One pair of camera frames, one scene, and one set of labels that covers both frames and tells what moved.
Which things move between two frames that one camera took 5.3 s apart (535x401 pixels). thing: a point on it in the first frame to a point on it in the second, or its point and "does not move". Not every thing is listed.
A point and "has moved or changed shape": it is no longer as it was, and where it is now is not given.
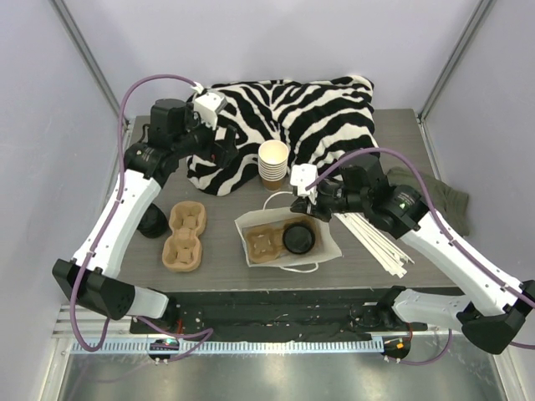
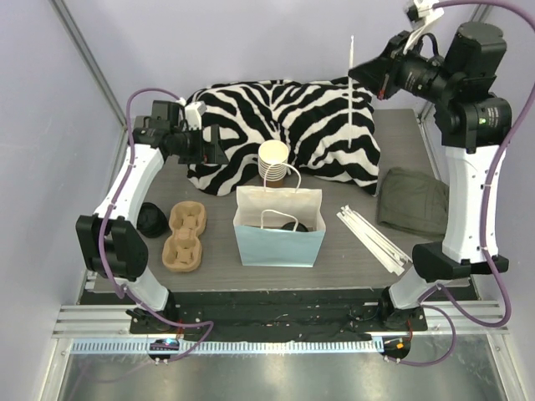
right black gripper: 312,207 to 388,78
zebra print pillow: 322,119 does not move
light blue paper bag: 282,238 has moved or changed shape
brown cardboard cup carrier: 182,250 does not move
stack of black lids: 155,223 does not move
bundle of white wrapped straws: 379,241 does not move
